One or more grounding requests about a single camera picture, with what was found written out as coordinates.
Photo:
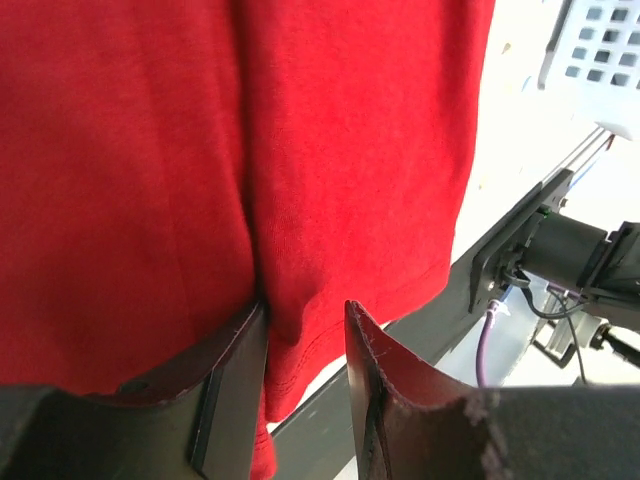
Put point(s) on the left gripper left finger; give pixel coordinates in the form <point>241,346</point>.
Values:
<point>193,417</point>

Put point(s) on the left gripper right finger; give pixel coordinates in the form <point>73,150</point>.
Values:
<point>411,421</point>

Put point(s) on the red t shirt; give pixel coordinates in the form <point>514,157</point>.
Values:
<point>165,162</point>

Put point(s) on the white laundry basket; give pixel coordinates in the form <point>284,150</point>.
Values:
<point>591,63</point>

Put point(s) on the aluminium frame rail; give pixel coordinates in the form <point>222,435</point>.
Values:
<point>587,210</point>

